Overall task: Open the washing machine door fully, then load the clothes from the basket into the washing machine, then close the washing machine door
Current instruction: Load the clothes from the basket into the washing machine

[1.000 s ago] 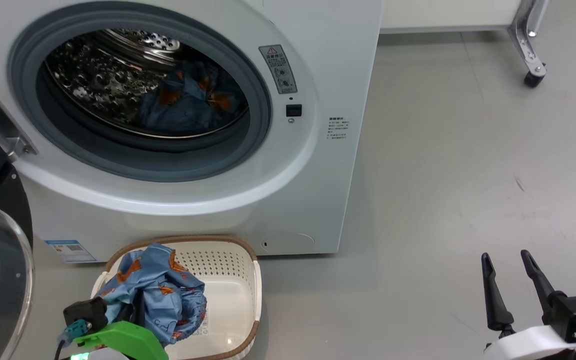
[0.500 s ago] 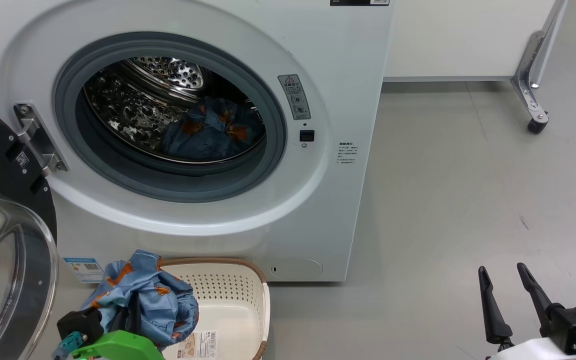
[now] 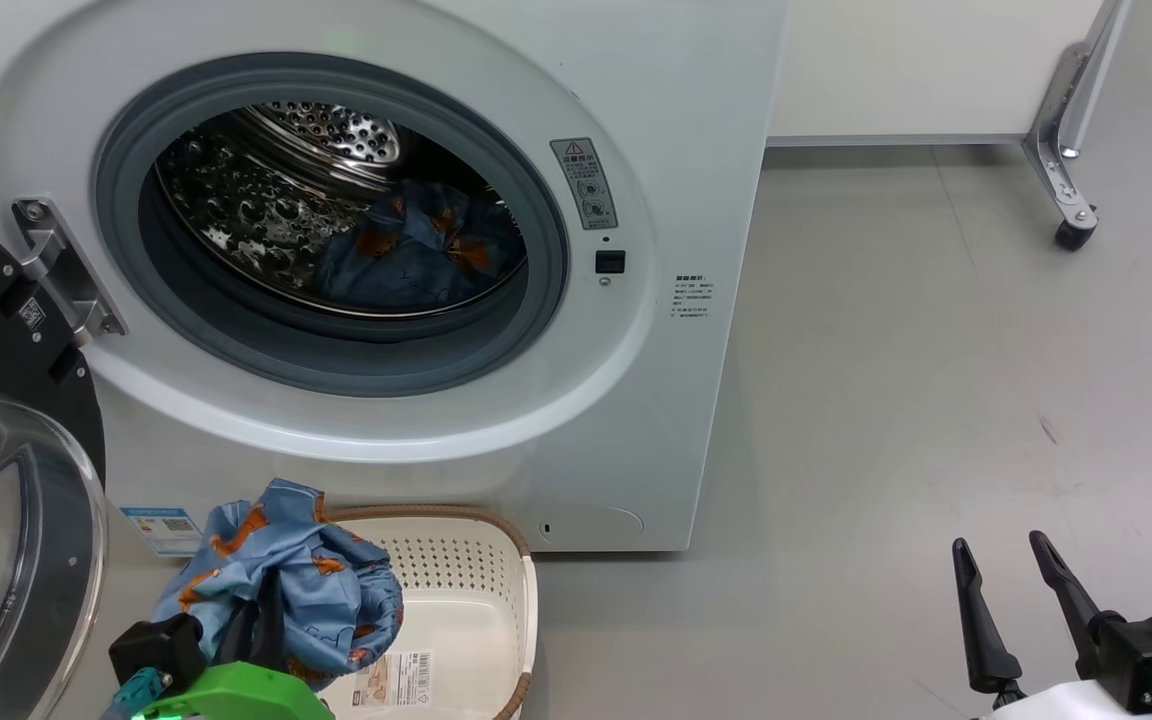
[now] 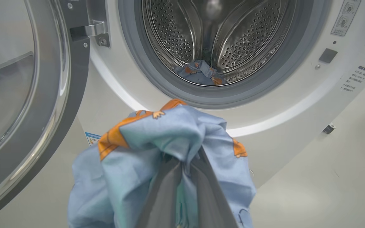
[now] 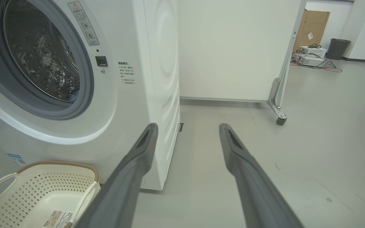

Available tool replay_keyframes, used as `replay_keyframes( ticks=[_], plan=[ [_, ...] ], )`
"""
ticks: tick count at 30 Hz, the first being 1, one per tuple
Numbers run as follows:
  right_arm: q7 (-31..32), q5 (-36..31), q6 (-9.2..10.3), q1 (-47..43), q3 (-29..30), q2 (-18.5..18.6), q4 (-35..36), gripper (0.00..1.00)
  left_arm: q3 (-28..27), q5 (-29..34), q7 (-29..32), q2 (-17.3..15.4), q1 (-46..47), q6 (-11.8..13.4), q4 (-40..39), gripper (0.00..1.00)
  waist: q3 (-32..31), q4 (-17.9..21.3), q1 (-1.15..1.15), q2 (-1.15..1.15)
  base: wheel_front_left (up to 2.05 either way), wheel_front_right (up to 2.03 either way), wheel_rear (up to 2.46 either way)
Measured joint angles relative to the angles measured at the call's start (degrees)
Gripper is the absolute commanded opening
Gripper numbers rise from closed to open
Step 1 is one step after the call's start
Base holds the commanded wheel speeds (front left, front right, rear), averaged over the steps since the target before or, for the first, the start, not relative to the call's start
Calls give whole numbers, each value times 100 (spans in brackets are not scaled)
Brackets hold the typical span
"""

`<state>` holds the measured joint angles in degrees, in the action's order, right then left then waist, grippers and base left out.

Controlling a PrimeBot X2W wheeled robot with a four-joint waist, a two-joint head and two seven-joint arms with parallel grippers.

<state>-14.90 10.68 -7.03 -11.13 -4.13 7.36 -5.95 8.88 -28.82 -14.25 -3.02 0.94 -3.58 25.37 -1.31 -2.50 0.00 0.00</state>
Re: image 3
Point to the cream perforated laundry basket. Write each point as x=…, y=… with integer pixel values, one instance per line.
x=456, y=600

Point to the blue cartoon print garment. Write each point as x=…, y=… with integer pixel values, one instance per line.
x=326, y=590

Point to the metal door hinge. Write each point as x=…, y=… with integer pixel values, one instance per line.
x=61, y=270

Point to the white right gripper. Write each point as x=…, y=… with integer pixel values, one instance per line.
x=1066, y=705

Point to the blue cream cartoon shirt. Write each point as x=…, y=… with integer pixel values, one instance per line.
x=416, y=260

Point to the grey caster stand leg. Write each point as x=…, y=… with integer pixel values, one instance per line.
x=1056, y=150

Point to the white front-load washing machine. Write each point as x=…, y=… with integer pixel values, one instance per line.
x=696, y=150

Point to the white partition panel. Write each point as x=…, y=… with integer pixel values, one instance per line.
x=926, y=70

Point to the basket product label sticker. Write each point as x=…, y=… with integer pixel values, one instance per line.
x=394, y=682

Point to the blue energy label sticker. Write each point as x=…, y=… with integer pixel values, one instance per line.
x=161, y=530

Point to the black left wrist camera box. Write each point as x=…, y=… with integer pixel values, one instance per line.
x=156, y=650

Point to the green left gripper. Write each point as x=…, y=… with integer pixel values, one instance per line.
x=236, y=695

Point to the grey warning sticker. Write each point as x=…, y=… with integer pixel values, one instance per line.
x=584, y=185

